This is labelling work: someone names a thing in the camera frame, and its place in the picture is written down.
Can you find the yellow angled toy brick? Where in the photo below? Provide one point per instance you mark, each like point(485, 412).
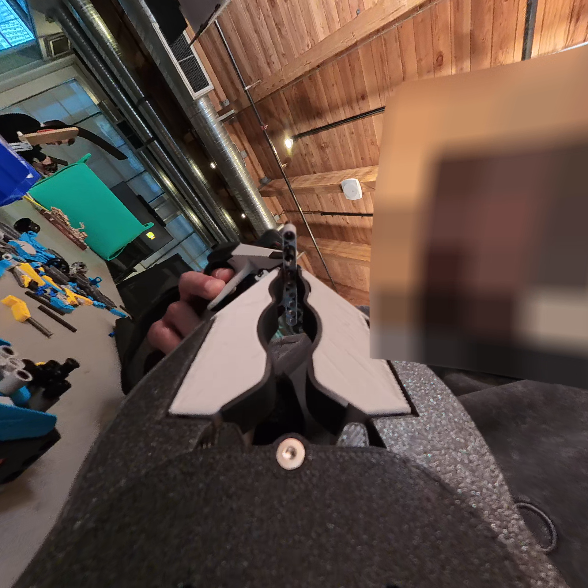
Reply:
point(16, 307)

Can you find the green plastic board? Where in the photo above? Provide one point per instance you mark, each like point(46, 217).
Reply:
point(87, 206)

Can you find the pile of small toy bricks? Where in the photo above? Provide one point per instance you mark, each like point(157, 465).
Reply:
point(55, 275)

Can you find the grey perforated toy beam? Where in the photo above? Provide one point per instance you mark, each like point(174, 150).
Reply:
point(290, 275)

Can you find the metal ventilation duct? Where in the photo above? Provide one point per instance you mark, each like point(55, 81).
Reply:
point(229, 156)

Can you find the large ceiling air vent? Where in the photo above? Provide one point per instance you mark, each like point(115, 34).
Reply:
point(188, 64)

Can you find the person's right hand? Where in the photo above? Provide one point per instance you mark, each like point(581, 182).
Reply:
point(197, 287)

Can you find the black cabinet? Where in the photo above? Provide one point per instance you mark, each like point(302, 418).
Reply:
point(138, 216)

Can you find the white ceiling sensor box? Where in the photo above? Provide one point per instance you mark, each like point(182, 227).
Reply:
point(352, 189)

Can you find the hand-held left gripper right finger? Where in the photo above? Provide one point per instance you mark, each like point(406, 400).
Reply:
point(344, 367)

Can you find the black toy axle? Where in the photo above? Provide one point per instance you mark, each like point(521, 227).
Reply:
point(57, 318)
point(40, 328)

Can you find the small wooden model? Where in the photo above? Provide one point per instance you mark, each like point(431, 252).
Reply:
point(64, 227)

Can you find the person's dark grey hoodie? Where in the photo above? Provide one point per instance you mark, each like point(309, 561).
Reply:
point(528, 459)

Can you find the blue toy car model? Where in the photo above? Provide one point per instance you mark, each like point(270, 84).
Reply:
point(23, 413)

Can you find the black ceiling track rail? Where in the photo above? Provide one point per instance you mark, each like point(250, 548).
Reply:
point(340, 121)

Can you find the blue plastic bin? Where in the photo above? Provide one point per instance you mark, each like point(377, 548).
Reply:
point(16, 174)

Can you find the large window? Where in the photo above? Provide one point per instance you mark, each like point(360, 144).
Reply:
point(16, 23)

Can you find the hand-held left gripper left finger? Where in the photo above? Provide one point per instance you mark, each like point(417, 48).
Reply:
point(220, 358)

